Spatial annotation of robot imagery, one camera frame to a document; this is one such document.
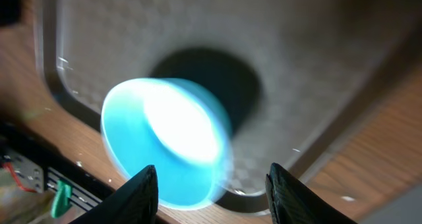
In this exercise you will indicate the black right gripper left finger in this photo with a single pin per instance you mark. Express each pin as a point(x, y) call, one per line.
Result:
point(136, 202)

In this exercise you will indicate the brown serving tray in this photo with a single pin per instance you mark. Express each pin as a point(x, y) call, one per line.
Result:
point(292, 74)

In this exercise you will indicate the grey dishwasher rack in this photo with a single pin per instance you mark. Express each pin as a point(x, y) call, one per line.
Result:
point(404, 210)

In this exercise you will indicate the light blue small bowl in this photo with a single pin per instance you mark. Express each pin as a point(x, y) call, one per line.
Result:
point(180, 128)

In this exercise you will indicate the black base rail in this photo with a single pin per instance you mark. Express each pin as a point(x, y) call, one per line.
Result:
point(36, 167)

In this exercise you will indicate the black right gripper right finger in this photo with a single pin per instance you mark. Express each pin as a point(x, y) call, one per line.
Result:
point(291, 202)

